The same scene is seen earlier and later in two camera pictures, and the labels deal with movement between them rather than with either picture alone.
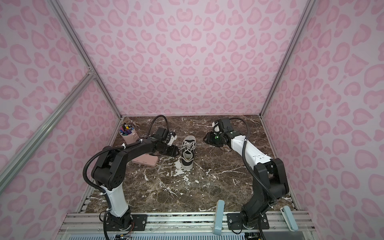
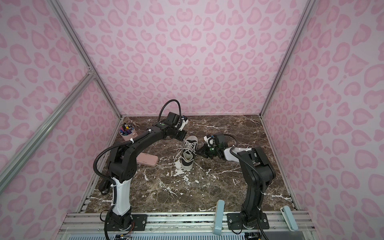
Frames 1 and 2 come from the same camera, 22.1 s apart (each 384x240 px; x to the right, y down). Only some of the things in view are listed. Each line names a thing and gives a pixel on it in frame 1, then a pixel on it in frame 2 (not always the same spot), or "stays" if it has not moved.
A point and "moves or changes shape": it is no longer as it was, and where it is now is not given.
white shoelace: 188,147 moves or changes shape
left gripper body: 168,150 to 178,134
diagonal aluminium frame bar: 9,168 stays
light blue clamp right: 289,218 stays
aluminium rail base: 94,226 stays
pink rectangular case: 146,159 stays
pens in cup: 126,130 stays
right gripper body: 216,139 to 210,152
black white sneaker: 188,147 stays
